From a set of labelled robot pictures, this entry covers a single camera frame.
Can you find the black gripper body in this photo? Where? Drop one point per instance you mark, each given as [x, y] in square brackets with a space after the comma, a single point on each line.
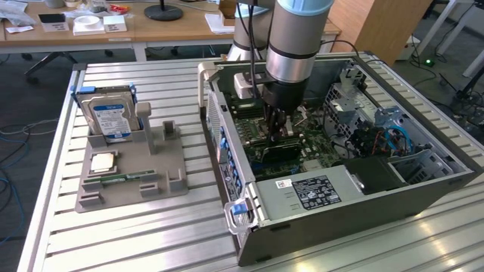
[282, 95]

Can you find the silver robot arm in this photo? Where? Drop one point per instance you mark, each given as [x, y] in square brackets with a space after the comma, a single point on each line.
[294, 37]

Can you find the CPU socket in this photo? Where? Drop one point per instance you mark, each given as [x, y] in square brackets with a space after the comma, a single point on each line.
[261, 127]

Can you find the metal socket cover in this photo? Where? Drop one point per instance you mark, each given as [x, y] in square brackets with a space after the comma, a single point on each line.
[301, 116]

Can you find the green motherboard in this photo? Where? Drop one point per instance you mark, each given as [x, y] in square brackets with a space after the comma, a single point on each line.
[321, 136]

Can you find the blue expansion slot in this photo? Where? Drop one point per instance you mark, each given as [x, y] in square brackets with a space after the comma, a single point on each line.
[257, 166]

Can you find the silver chipset heatsink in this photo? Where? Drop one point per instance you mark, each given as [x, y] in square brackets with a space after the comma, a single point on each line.
[310, 165]

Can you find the perforated metal disk bay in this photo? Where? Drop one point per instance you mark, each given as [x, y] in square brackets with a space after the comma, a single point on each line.
[348, 113]

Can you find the grey power supply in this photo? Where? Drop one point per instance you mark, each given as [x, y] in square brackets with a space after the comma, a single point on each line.
[280, 204]

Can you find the stack of white papers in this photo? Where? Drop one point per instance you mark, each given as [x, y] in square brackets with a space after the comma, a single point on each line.
[217, 25]

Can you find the grey parts rack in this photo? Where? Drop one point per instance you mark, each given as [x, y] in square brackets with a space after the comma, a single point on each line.
[165, 158]

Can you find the blue case latch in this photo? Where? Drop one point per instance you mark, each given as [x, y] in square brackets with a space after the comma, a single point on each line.
[237, 211]

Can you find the brown cardboard box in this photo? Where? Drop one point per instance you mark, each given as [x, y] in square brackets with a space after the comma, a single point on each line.
[226, 8]

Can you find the wooden cabinet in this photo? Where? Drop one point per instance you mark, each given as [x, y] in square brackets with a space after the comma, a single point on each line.
[393, 28]

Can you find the open grey PC case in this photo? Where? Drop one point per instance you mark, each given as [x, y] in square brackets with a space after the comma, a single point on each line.
[340, 226]

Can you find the metal drive cage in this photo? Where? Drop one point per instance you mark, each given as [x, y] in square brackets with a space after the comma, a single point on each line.
[426, 164]

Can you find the device with green light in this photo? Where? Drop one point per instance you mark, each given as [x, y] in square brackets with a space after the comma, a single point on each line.
[428, 62]

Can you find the black lamp base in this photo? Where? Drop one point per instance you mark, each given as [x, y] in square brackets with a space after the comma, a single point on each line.
[162, 12]

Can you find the silver hard disk blue label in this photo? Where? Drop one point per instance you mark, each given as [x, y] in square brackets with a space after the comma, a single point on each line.
[106, 116]

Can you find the silver CPU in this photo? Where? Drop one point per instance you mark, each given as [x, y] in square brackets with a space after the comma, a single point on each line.
[102, 163]

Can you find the black stand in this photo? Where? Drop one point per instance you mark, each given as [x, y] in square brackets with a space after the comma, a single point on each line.
[468, 85]

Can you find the blue disk carrier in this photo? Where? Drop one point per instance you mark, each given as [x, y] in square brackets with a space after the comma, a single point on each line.
[84, 90]

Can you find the white cube box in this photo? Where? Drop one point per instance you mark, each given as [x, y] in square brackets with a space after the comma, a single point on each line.
[114, 24]

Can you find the red packet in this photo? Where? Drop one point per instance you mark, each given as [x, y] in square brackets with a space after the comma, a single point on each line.
[117, 10]

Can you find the flat white box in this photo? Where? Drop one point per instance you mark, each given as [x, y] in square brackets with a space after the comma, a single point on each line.
[90, 31]

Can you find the white tape roll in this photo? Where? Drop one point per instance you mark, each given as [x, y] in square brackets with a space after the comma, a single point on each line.
[85, 21]

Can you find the black chair base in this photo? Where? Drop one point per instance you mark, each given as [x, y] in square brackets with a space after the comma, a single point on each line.
[45, 61]

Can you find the white box black top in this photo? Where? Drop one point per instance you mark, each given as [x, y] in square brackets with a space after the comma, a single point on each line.
[52, 22]

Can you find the grey cup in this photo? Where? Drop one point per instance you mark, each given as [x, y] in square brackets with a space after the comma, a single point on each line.
[53, 3]

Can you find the white card red print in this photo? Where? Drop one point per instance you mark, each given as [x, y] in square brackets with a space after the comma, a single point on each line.
[18, 29]

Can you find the clear plastic bag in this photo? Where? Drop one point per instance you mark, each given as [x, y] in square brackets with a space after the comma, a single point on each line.
[14, 14]

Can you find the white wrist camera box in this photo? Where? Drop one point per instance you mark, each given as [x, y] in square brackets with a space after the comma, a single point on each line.
[244, 85]

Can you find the silver metal bracket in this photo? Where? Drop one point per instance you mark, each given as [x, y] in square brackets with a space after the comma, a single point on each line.
[393, 116]

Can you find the wooden desk white frame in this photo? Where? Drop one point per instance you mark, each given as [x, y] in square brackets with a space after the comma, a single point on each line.
[181, 31]
[56, 38]

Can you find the white table frame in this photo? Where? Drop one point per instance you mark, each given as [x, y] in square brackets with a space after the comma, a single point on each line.
[449, 25]

